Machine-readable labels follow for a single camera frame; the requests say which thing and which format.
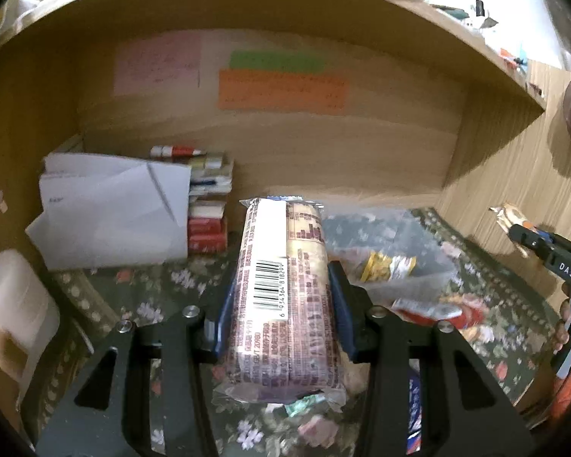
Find wooden desk hutch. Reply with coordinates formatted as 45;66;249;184
0;0;571;457

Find person's right hand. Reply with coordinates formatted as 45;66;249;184
553;296;571;359

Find green paper note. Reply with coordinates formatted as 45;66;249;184
228;50;327;73

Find pink paper note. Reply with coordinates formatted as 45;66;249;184
113;31;203;96

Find floral tablecloth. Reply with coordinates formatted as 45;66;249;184
29;206;569;457

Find white folded papers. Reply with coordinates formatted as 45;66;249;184
25;151;192;272

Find red white glue tube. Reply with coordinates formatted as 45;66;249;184
150;145;205;159

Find blue white snack packet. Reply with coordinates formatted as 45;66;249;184
406;370;425;455

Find orange paper note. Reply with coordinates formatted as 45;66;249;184
217;69;350;116

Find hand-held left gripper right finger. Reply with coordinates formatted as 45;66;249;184
327;260;538;457

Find yellow snack packet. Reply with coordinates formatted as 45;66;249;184
359;251;417;284

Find stack of small books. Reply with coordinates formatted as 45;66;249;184
187;152;235;254

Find clear plastic box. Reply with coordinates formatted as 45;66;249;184
321;207;460;303

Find white orange snack wrapper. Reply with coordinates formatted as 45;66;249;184
489;203;537;259

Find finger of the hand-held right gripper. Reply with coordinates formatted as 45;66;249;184
535;230;571;257
508;223;571;284

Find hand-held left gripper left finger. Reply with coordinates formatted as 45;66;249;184
33;264;242;457

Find red snack packet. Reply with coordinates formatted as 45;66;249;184
392;295;486;341

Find purple biscuit packet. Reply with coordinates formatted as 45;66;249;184
212;194;348;412

